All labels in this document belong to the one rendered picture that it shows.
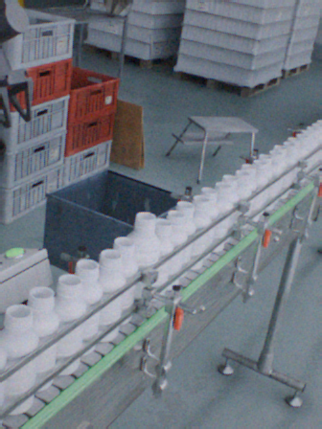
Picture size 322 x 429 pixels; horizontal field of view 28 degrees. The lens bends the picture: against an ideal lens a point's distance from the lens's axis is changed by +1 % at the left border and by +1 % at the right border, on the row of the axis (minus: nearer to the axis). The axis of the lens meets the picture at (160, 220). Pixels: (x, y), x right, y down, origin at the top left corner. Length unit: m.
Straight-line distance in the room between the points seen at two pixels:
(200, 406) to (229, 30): 5.74
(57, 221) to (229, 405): 1.18
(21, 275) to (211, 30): 6.86
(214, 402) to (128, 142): 2.59
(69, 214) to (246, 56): 6.05
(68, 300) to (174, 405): 1.65
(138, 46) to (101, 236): 6.77
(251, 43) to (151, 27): 1.37
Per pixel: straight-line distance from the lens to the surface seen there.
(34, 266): 1.16
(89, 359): 1.12
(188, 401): 2.65
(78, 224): 1.81
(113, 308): 1.12
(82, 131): 4.37
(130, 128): 4.73
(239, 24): 7.74
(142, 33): 8.41
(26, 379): 0.97
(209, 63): 7.90
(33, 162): 3.85
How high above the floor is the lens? 1.68
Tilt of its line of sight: 24 degrees down
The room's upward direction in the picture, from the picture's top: 9 degrees clockwise
